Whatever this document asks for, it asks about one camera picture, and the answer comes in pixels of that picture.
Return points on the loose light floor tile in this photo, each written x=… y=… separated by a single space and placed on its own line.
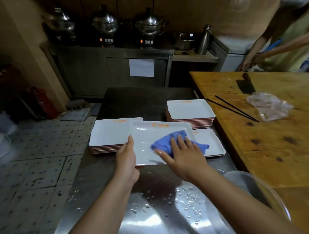
x=76 y=114

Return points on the steel jug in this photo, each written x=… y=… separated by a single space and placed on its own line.
x=203 y=42

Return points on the steel basin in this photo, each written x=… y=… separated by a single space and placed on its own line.
x=182 y=43

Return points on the black induction cooker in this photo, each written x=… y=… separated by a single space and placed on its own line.
x=147 y=42
x=65 y=37
x=107 y=40

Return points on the wooden table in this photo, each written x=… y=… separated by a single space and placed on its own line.
x=265 y=156

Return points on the beige side counter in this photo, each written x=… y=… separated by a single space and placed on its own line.
x=193 y=57

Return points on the crumpled clear plastic bag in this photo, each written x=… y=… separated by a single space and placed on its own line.
x=268 y=106

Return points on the person's left hand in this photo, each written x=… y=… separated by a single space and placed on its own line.
x=126 y=164

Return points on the person's right forearm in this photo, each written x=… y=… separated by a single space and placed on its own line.
x=241 y=207

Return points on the grey brick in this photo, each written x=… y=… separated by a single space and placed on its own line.
x=76 y=104

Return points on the person's left forearm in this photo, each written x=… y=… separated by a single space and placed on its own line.
x=103 y=209

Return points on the red fire extinguisher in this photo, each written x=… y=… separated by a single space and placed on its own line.
x=47 y=104

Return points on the clear glass bowl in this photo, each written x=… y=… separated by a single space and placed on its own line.
x=243 y=180

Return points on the person's right hand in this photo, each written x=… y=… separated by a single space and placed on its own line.
x=188 y=164

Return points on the stainless steel cabinet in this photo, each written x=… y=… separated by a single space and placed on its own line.
x=84 y=72

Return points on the white rectangular plate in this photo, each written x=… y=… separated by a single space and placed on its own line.
x=142 y=144

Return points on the stack of white plates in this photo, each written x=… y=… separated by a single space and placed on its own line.
x=189 y=108
x=108 y=132
x=212 y=142

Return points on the steel work table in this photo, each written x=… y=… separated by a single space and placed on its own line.
x=135 y=101

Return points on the white paper sheet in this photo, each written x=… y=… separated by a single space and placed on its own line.
x=141 y=68

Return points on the white chest freezer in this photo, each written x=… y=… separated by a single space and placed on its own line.
x=229 y=62

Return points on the blue cloth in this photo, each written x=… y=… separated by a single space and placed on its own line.
x=164 y=142

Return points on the dark grey tile piece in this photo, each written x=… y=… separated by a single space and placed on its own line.
x=95 y=109

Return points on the dark storage rack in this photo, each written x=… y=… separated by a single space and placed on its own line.
x=12 y=91

